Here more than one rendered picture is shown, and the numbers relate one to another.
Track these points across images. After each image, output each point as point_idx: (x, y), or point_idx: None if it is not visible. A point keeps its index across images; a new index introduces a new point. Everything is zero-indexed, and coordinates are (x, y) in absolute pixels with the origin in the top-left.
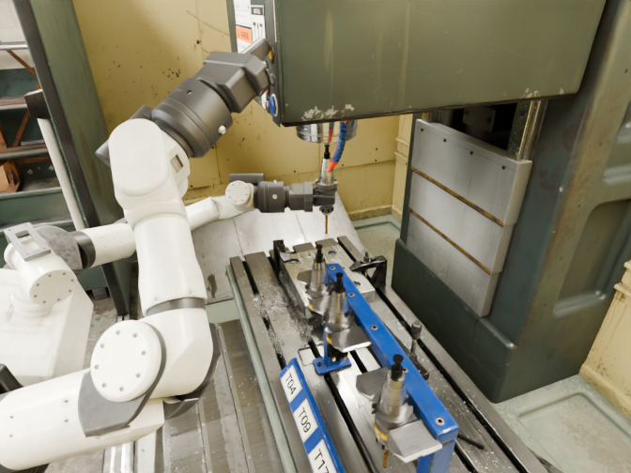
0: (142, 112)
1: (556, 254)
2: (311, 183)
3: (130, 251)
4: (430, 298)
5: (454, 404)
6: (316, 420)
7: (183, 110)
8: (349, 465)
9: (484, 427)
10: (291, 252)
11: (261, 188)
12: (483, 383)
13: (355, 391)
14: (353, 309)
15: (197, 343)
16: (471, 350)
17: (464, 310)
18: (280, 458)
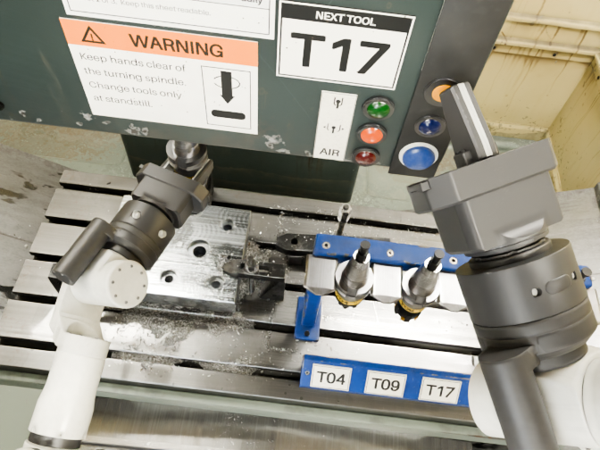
0: (528, 369)
1: None
2: (156, 166)
3: None
4: (225, 158)
5: (410, 239)
6: (400, 372)
7: (590, 304)
8: (436, 365)
9: (431, 233)
10: (50, 262)
11: (137, 242)
12: (333, 194)
13: (357, 315)
14: (416, 263)
15: None
16: (310, 175)
17: None
18: (350, 431)
